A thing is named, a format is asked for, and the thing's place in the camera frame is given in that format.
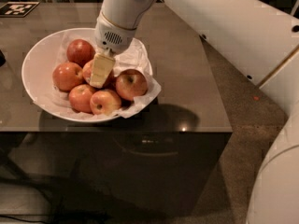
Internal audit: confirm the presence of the yellow-red apple right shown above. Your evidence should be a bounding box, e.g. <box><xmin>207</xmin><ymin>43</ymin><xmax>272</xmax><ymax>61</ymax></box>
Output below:
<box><xmin>115</xmin><ymin>69</ymin><xmax>148</xmax><ymax>101</ymax></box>

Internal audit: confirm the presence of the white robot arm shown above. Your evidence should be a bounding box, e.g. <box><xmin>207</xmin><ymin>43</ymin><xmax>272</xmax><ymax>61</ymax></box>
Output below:
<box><xmin>95</xmin><ymin>0</ymin><xmax>299</xmax><ymax>224</ymax></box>

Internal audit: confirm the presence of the dark object at left edge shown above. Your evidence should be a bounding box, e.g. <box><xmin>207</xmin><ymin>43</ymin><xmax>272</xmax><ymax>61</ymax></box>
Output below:
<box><xmin>0</xmin><ymin>50</ymin><xmax>6</xmax><ymax>67</ymax></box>

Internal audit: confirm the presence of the white paper liner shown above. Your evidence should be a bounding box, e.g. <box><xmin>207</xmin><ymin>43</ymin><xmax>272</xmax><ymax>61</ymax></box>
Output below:
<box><xmin>33</xmin><ymin>30</ymin><xmax>163</xmax><ymax>121</ymax></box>

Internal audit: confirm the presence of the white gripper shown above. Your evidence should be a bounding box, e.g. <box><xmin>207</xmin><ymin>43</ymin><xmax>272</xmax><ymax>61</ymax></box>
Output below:
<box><xmin>90</xmin><ymin>11</ymin><xmax>137</xmax><ymax>88</ymax></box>

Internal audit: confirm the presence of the yellow-red apple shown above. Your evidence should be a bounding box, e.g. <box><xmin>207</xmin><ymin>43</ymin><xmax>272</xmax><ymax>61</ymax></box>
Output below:
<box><xmin>115</xmin><ymin>69</ymin><xmax>148</xmax><ymax>101</ymax></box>
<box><xmin>90</xmin><ymin>90</ymin><xmax>121</xmax><ymax>116</ymax></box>

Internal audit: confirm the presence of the yellow-red apple front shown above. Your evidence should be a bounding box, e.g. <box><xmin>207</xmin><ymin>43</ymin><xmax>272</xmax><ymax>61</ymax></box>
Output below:
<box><xmin>90</xmin><ymin>90</ymin><xmax>121</xmax><ymax>116</ymax></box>

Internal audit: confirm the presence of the black white marker tag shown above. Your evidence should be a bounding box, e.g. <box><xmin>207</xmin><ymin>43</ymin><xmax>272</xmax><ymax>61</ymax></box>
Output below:
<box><xmin>0</xmin><ymin>2</ymin><xmax>39</xmax><ymax>18</ymax></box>

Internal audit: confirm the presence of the red apple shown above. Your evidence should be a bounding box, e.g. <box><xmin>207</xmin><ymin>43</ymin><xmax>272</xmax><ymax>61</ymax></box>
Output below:
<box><xmin>82</xmin><ymin>60</ymin><xmax>115</xmax><ymax>88</ymax></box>
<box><xmin>68</xmin><ymin>84</ymin><xmax>96</xmax><ymax>113</ymax></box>
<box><xmin>52</xmin><ymin>62</ymin><xmax>84</xmax><ymax>91</ymax></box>
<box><xmin>66</xmin><ymin>39</ymin><xmax>95</xmax><ymax>67</ymax></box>

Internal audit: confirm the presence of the red apple back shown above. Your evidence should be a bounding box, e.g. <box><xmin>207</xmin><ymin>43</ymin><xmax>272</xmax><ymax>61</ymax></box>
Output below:
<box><xmin>66</xmin><ymin>39</ymin><xmax>95</xmax><ymax>67</ymax></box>

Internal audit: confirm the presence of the black cable on floor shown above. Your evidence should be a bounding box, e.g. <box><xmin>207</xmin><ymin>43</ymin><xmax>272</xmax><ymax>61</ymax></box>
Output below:
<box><xmin>0</xmin><ymin>214</ymin><xmax>48</xmax><ymax>224</ymax></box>

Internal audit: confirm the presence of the white ceramic bowl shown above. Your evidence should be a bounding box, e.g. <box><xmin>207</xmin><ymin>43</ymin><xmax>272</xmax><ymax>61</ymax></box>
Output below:
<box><xmin>21</xmin><ymin>27</ymin><xmax>154</xmax><ymax>124</ymax></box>

